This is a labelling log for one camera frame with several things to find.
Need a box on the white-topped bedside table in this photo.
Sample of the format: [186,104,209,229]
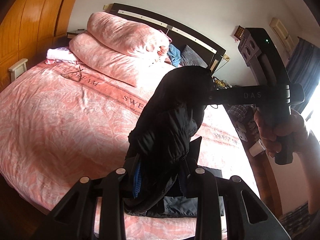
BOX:
[67,29,88,40]

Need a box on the folded pink duvet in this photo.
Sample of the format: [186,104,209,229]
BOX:
[87,12,170,64]

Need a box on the person's right forearm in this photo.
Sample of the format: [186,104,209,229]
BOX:
[299,130,320,215]

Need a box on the white bathroom scale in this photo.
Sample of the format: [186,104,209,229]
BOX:
[236,125,249,143]

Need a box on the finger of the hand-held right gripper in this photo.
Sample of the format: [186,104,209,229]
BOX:
[204,85,240,106]

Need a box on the orange wooden wardrobe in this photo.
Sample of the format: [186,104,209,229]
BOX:
[0,0,85,90]

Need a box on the dark blue curtain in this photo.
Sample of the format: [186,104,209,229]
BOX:
[285,37,320,110]

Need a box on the black puffer jacket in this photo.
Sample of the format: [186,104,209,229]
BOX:
[124,66,223,218]

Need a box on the window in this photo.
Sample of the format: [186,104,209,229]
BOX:
[300,85,320,122]

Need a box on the person's right hand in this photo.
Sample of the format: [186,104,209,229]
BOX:
[254,109,315,159]

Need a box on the plaid cloth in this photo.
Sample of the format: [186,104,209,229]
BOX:
[229,105,253,118]

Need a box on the white trash bin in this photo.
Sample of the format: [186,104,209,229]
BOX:
[249,140,265,157]

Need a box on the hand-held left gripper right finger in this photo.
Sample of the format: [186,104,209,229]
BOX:
[179,136,292,240]

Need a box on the bed with pink sheet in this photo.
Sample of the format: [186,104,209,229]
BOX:
[0,55,260,240]

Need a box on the pink white towel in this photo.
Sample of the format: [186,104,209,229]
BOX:
[46,47,80,64]

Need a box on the blue garment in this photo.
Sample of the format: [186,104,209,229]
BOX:
[167,44,183,67]

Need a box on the grey pillow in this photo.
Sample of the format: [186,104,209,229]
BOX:
[180,45,208,68]

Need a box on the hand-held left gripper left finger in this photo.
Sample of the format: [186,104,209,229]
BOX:
[32,155,143,240]

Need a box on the pink pillow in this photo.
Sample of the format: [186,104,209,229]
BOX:
[69,32,163,88]

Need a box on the small white stool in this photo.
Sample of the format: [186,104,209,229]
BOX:
[8,58,28,82]

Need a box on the dark wooden headboard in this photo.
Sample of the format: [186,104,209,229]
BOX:
[109,3,227,73]

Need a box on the cream wall air conditioner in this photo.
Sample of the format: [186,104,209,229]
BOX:
[269,17,294,53]

